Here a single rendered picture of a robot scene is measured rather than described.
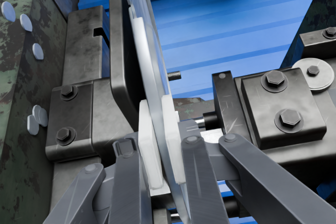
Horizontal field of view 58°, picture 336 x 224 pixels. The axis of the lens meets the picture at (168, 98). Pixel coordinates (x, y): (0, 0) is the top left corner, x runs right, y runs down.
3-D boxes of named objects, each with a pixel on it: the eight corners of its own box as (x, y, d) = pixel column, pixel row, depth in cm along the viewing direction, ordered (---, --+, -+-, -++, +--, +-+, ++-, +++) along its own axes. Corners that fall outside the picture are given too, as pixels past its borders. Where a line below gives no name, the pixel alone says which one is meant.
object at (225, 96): (221, 198, 38) (265, 191, 37) (195, 73, 49) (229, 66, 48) (224, 222, 51) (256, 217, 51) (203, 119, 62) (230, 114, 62)
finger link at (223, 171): (184, 163, 14) (247, 150, 14) (176, 121, 19) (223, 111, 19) (190, 190, 15) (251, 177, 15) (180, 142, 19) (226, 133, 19)
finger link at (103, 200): (148, 200, 15) (88, 213, 15) (147, 150, 19) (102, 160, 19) (141, 173, 14) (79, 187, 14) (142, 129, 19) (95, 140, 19)
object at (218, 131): (203, 157, 46) (227, 153, 46) (198, 129, 49) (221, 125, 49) (205, 164, 49) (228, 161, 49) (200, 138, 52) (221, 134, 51)
